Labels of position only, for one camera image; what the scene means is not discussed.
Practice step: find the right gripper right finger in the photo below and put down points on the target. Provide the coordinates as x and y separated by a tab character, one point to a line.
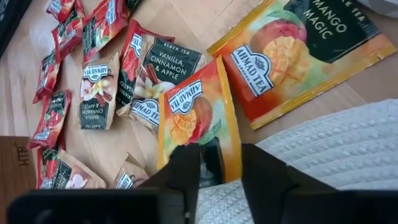
261	174

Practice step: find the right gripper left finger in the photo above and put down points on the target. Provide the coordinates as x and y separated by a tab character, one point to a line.
183	168

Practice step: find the vanilla cinnamon apple tea bag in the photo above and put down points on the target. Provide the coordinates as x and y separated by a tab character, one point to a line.
74	179
171	62
130	179
98	93

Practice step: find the mango magic tea bag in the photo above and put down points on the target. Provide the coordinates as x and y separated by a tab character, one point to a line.
199	102
280	62

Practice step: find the strawberry sensation tea bag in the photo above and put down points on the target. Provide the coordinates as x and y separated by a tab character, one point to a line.
60	7
104	28
46	161
68	34
51	118
47	76
130	59
133	4

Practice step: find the wooden three-compartment tray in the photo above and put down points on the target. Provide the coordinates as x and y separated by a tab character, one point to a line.
15	168

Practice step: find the white round woven placemat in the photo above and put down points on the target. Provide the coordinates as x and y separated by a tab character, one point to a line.
342	140

